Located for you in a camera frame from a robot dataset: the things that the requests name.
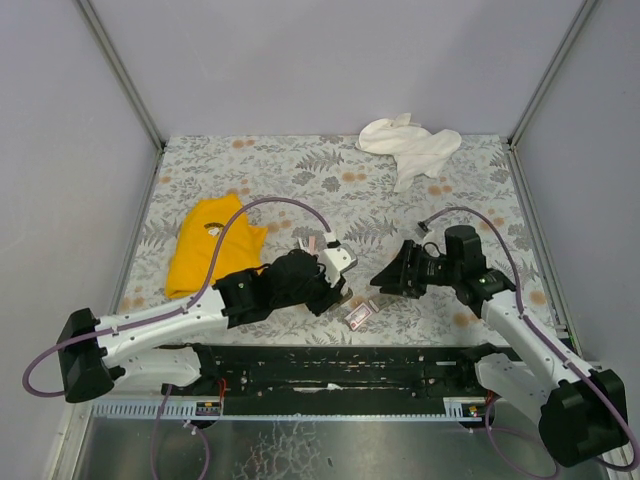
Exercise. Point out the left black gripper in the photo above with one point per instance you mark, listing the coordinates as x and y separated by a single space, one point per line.
327 298

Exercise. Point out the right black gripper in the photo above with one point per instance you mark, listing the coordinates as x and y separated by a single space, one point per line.
409 270

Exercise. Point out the white red staple box sleeve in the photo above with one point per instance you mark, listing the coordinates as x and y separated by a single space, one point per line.
359 315

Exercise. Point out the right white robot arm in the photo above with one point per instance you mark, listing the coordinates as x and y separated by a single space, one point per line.
580 413

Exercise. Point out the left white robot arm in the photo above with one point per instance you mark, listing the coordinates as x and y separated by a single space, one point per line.
99 355

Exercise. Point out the floral table mat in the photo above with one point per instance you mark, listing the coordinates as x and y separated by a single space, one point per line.
295 184

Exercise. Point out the yellow folded cloth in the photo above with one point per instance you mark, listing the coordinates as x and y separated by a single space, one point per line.
197 240

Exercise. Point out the white crumpled cloth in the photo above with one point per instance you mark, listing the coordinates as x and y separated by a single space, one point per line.
415 150

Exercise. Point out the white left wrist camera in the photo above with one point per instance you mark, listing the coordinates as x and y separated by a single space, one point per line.
337 259

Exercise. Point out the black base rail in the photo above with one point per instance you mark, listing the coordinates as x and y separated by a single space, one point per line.
326 380

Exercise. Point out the white slotted cable duct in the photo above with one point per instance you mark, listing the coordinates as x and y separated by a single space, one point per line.
188 410

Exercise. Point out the left aluminium frame post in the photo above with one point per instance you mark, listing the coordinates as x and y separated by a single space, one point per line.
108 50

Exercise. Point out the aluminium frame post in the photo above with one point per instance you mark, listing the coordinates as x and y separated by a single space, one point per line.
577 25
108 50

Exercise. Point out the right aluminium frame post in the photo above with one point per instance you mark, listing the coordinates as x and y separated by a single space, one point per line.
577 25

